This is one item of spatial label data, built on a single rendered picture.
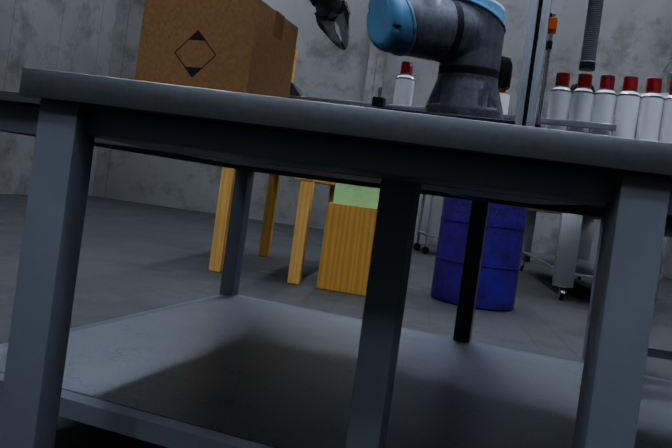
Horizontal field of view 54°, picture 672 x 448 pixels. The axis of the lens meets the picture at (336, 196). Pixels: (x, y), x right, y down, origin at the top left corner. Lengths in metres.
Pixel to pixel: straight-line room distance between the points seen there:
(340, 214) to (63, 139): 3.79
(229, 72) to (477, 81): 0.57
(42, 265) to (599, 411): 0.78
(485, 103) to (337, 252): 3.52
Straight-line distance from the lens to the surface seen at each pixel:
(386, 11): 1.21
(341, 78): 11.78
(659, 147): 0.90
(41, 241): 1.02
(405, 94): 1.77
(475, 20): 1.27
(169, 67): 1.60
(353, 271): 4.70
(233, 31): 1.54
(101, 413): 1.46
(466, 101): 1.24
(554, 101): 1.73
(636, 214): 0.91
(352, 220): 4.68
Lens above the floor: 0.72
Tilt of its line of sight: level
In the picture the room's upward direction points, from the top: 8 degrees clockwise
